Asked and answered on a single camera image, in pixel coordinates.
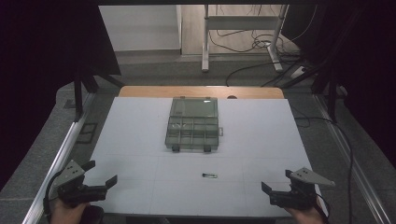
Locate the black metal stand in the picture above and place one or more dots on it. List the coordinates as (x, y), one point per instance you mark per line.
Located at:
(78, 99)
(332, 99)

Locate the white panel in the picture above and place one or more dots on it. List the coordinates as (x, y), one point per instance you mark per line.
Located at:
(140, 28)

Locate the person's right hand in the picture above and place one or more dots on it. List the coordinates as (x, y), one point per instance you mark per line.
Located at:
(306, 217)

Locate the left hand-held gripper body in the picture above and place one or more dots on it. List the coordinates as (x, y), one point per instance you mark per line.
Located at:
(70, 180)

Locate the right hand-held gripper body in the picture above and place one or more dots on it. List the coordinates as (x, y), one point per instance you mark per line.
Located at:
(300, 194)

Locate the aluminium rail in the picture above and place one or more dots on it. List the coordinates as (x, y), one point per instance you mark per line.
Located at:
(62, 152)
(351, 161)

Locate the person's left hand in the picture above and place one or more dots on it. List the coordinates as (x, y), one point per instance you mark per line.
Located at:
(65, 214)

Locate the dark floor socket plate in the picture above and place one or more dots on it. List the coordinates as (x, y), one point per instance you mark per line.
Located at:
(87, 133)

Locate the white metal desk frame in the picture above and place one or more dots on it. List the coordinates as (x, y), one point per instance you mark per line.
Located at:
(239, 22)

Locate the white power strip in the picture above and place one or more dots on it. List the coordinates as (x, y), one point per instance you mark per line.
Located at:
(298, 72)

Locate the clear plastic organizer box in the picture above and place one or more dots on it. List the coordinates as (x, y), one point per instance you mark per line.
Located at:
(193, 127)

